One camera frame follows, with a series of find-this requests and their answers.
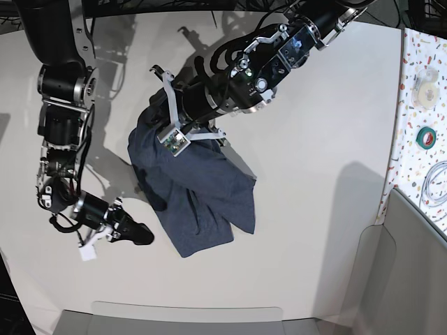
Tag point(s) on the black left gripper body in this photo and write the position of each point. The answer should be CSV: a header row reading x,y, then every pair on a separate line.
x,y
195,101

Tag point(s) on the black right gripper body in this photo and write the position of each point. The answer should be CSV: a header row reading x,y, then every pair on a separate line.
x,y
97,215

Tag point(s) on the green tape roll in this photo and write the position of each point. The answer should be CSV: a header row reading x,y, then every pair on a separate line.
x,y
426,138

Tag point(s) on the grey chair front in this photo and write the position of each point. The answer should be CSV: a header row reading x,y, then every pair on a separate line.
x,y
114,318

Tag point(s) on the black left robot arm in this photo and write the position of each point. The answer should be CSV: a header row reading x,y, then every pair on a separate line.
x,y
243,74

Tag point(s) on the grey chair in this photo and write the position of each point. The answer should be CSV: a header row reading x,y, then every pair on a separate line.
x,y
399,278
114,318

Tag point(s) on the speckled white side table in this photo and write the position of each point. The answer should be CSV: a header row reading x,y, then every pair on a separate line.
x,y
420,174

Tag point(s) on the blue t-shirt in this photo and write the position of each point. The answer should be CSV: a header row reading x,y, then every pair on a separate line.
x,y
198,196

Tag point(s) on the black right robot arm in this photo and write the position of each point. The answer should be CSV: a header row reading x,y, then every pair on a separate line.
x,y
60,38

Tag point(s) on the clear tape dispenser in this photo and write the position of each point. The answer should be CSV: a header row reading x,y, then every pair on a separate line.
x,y
425,92

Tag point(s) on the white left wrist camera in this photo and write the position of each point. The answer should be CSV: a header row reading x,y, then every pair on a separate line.
x,y
172,137

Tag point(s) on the grey chair right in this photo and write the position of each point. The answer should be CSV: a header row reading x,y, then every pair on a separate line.
x,y
399,278

